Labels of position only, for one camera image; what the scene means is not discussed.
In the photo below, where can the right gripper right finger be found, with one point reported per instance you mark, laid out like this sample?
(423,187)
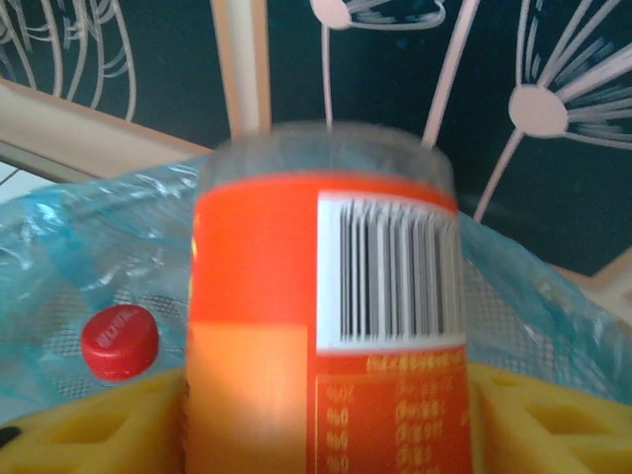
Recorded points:
(543,434)

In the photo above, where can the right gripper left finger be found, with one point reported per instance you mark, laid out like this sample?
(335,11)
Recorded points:
(99,434)

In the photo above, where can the red-capped bottle red-white label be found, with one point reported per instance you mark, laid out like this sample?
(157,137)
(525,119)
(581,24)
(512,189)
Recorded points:
(118,340)

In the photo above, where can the orange-label bottle with barcode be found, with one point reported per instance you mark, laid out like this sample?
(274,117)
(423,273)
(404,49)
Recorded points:
(257,276)

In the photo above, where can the grey mesh waste bin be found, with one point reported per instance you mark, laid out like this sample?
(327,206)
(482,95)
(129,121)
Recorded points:
(494,306)

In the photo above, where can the blue-lined trash bin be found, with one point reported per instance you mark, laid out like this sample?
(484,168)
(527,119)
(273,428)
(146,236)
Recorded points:
(59,237)

